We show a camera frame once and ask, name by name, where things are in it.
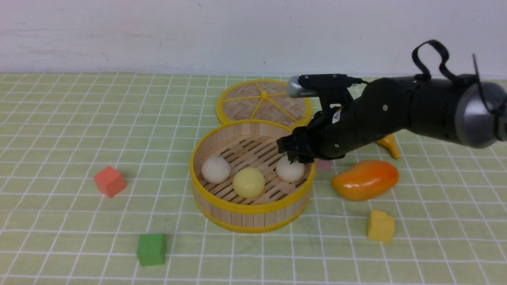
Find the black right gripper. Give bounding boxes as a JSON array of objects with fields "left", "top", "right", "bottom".
[{"left": 276, "top": 79, "right": 408, "bottom": 164}]

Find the white bun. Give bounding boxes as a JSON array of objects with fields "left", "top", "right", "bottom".
[
  {"left": 201, "top": 156, "right": 231, "bottom": 184},
  {"left": 275, "top": 156, "right": 305, "bottom": 183}
]

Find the yellow bun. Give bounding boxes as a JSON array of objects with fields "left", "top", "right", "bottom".
[{"left": 233, "top": 167, "right": 265, "bottom": 199}]

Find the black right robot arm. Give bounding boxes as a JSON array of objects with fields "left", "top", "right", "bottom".
[{"left": 277, "top": 74, "right": 506, "bottom": 163}]

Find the woven bamboo steamer lid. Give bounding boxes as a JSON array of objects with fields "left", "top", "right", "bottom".
[{"left": 216, "top": 79, "right": 313, "bottom": 129}]

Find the bamboo steamer tray yellow rim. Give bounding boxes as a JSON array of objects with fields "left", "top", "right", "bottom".
[{"left": 189, "top": 120, "right": 316, "bottom": 234}]

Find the pink foam cube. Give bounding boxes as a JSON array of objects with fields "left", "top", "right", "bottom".
[{"left": 315, "top": 159, "right": 335, "bottom": 173}]

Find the orange toy mango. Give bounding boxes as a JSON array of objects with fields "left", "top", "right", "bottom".
[{"left": 331, "top": 160, "right": 400, "bottom": 201}]

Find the yellow toy banana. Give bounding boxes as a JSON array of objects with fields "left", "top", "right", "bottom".
[{"left": 375, "top": 134, "right": 401, "bottom": 160}]

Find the yellow foam block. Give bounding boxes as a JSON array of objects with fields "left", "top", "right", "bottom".
[{"left": 366, "top": 209, "right": 395, "bottom": 243}]

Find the green foam cube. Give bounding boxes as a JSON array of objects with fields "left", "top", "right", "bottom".
[{"left": 136, "top": 234, "right": 166, "bottom": 267}]

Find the red foam cube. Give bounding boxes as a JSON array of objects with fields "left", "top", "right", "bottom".
[{"left": 93, "top": 166, "right": 127, "bottom": 198}]

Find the green checkered tablecloth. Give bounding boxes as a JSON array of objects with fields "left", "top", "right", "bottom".
[{"left": 0, "top": 73, "right": 507, "bottom": 285}]

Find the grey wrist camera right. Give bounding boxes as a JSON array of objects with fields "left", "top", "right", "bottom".
[{"left": 286, "top": 74, "right": 369, "bottom": 110}]

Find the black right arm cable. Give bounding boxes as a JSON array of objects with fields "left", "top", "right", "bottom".
[{"left": 411, "top": 39, "right": 499, "bottom": 115}]

